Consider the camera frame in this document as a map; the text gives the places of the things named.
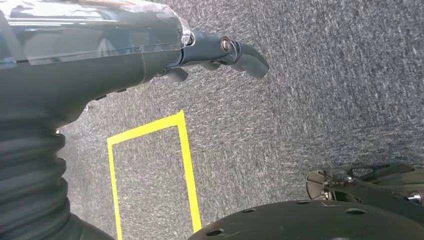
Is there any black caster bracket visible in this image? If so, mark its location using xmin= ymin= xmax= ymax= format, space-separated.
xmin=305 ymin=161 xmax=424 ymax=227

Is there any yellow floor tape square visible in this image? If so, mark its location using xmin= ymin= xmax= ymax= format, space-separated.
xmin=106 ymin=109 xmax=203 ymax=240

